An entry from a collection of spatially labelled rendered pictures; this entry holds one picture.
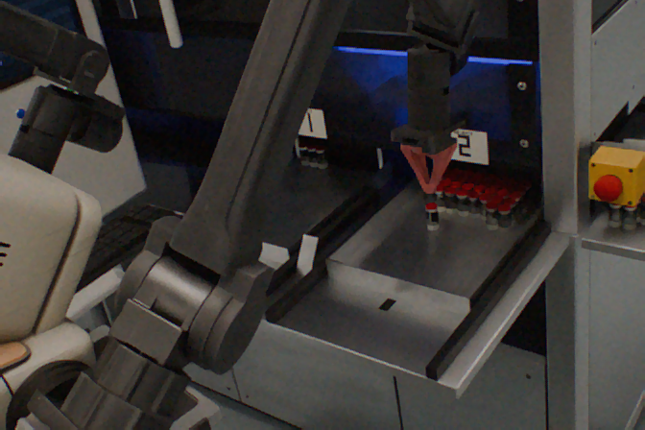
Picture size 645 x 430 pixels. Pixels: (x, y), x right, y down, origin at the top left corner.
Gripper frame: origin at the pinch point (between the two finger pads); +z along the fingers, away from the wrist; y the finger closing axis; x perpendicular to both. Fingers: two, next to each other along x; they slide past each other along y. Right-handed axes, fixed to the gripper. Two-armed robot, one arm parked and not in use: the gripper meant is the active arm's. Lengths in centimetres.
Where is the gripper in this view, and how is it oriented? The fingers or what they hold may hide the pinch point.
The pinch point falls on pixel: (429, 186)
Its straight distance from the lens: 111.3
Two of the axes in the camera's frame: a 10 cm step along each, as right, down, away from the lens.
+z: 0.5, 9.4, 3.4
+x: -8.1, -1.6, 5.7
